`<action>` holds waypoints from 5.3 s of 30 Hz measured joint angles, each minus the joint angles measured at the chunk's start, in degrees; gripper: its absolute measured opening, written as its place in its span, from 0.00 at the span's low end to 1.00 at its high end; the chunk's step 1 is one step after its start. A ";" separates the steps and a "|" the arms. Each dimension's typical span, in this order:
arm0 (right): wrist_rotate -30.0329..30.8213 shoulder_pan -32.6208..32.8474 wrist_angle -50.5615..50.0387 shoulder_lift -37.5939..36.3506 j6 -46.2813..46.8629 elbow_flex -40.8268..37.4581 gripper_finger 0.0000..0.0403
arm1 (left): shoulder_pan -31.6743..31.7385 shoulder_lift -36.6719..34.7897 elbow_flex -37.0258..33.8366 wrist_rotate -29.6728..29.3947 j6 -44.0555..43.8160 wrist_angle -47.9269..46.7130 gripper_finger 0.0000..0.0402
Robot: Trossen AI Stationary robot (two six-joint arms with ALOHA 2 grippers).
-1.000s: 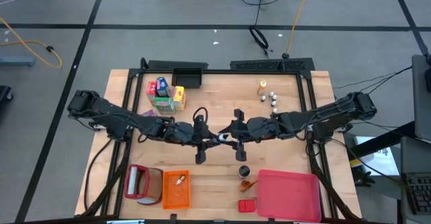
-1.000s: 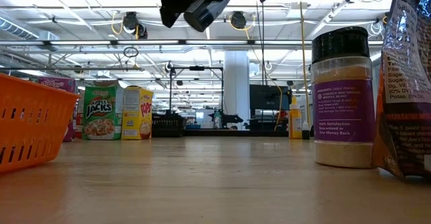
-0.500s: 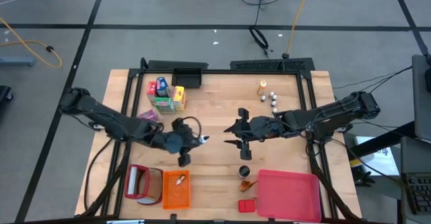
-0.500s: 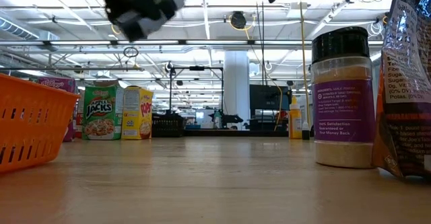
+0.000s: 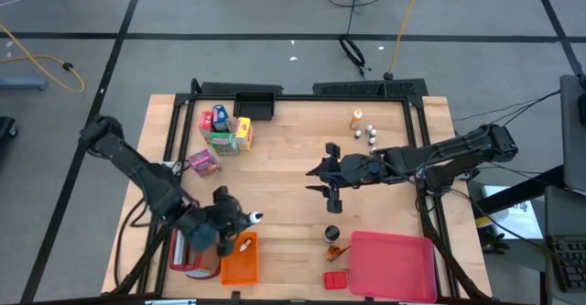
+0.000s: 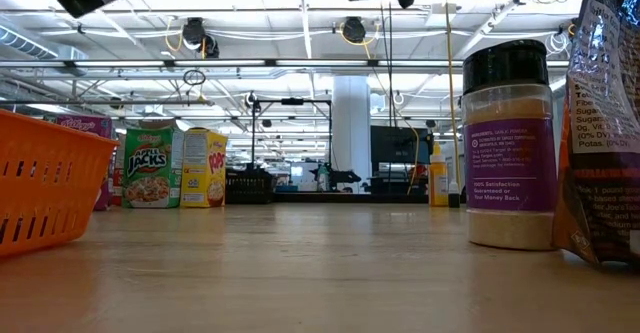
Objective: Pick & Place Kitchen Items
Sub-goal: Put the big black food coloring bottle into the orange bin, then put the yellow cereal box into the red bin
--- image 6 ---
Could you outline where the yellow squeeze bottle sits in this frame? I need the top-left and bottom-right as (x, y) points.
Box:
(428, 141), (450, 208)

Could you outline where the garlic powder jar black lid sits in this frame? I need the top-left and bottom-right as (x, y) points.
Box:
(460, 39), (559, 252)

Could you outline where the yellow Corn Pops cereal box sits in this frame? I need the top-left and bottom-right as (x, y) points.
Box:
(179, 127), (230, 209)

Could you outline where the taco seasoning packet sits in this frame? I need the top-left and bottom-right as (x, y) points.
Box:
(552, 0), (640, 269)

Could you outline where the green Apple Jacks cereal box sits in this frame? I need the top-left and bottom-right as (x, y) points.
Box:
(122, 125), (185, 209)

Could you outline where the pink cereal box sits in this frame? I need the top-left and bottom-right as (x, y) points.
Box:
(55, 114), (115, 212)

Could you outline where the white pillar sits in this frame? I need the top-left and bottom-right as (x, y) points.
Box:
(332, 75), (372, 194)

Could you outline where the black monitor screen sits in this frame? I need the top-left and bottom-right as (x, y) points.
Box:
(370, 125), (435, 165)

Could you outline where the black plastic basket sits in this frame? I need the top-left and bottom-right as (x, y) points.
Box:
(224, 167), (276, 205)

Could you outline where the orange plastic basket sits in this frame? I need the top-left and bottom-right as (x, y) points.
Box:
(0, 108), (121, 259)

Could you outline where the black cable reel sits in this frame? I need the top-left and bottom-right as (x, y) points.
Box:
(341, 16), (368, 44)
(180, 16), (221, 59)

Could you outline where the black metal frame stand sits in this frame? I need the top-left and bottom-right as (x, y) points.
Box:
(249, 97), (334, 174)

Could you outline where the curved yellow cable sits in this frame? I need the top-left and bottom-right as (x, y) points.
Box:
(394, 107), (421, 195)

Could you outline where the black aluminium rig frame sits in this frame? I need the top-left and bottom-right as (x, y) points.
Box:
(272, 191), (432, 205)

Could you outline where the silver air duct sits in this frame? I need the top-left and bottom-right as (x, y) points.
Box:
(0, 22), (90, 78)

